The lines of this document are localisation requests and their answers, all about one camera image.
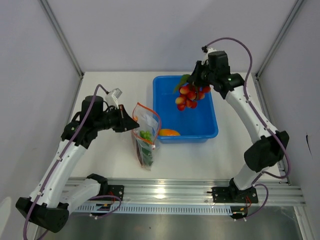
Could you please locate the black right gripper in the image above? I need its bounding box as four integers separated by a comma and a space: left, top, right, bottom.
187, 61, 216, 88

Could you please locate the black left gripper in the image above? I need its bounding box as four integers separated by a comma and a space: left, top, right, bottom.
94, 104, 140, 133

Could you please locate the red lychee bunch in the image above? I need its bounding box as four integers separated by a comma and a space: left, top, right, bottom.
173, 74, 211, 111

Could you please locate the clear zip top bag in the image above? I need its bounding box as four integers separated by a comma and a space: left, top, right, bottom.
131, 102, 162, 170

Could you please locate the green cucumber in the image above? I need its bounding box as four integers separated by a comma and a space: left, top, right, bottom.
140, 142, 153, 167

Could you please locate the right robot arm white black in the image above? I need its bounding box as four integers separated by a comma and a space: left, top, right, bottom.
187, 47, 289, 202

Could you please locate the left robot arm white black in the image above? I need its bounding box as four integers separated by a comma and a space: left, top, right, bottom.
15, 95, 139, 233

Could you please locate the orange mango slice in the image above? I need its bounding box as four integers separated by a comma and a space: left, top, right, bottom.
159, 128, 180, 137

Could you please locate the blue plastic bin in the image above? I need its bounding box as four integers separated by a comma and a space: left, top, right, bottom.
153, 75, 219, 144

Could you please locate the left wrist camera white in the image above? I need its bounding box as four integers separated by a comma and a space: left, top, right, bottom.
105, 88, 123, 109

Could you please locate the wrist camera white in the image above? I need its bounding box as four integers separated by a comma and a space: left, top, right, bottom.
201, 46, 217, 65
105, 88, 123, 109

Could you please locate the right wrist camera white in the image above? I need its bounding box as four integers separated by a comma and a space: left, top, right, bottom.
201, 46, 217, 65

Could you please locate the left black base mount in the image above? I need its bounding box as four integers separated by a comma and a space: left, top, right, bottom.
86, 173, 125, 203

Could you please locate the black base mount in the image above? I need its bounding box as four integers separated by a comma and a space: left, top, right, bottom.
86, 173, 125, 203
207, 186, 259, 204

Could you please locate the white slotted cable duct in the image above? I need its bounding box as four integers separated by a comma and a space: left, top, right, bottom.
75, 203, 232, 216

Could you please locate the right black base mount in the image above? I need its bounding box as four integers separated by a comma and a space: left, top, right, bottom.
207, 186, 259, 204

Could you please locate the right aluminium frame post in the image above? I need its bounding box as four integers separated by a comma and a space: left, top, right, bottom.
254, 0, 307, 78

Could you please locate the aluminium frame post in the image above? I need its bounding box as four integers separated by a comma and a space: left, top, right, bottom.
37, 0, 84, 78
254, 0, 307, 78

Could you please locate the left aluminium frame post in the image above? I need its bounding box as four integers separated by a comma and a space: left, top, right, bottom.
37, 0, 84, 78

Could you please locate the aluminium mounting rail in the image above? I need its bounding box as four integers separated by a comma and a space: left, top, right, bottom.
108, 178, 306, 207

